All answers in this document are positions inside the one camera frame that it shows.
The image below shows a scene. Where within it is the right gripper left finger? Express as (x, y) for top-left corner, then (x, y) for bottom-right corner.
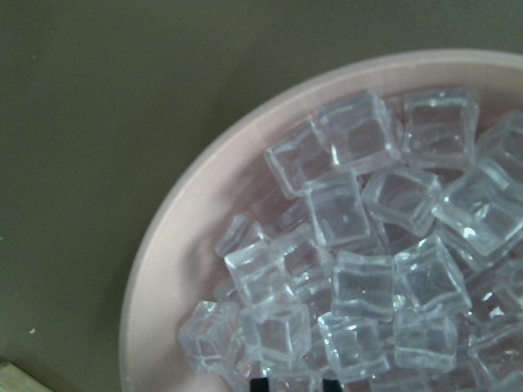
(249, 378), (270, 392)

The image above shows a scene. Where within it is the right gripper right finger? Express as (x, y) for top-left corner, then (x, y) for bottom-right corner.
(322, 379), (342, 392)

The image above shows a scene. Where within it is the pile of clear ice cubes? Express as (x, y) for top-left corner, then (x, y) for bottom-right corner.
(177, 87), (522, 391)

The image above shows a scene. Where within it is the pink bowl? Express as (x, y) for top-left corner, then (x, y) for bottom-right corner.
(119, 49), (522, 391)

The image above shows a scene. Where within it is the wooden cutting board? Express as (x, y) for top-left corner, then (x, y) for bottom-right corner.
(1, 363), (42, 392)

